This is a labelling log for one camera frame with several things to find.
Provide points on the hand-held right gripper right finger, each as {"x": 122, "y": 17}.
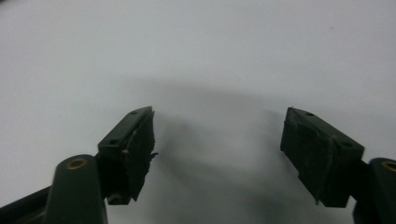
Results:
{"x": 323, "y": 155}

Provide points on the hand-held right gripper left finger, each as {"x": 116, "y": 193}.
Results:
{"x": 124, "y": 149}

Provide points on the white table mat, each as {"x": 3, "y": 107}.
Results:
{"x": 218, "y": 46}

